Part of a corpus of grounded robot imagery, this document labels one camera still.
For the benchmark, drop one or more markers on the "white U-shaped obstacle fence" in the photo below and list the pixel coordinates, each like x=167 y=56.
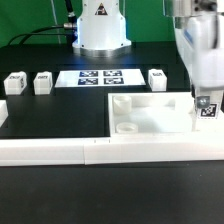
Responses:
x=106 y=150

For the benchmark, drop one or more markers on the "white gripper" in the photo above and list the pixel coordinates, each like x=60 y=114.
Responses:
x=200 y=43

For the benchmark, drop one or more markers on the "white square tabletop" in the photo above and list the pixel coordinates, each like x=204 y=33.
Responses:
x=152 y=114

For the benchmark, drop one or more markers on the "white sheet with markers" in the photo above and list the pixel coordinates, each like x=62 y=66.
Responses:
x=99 y=78

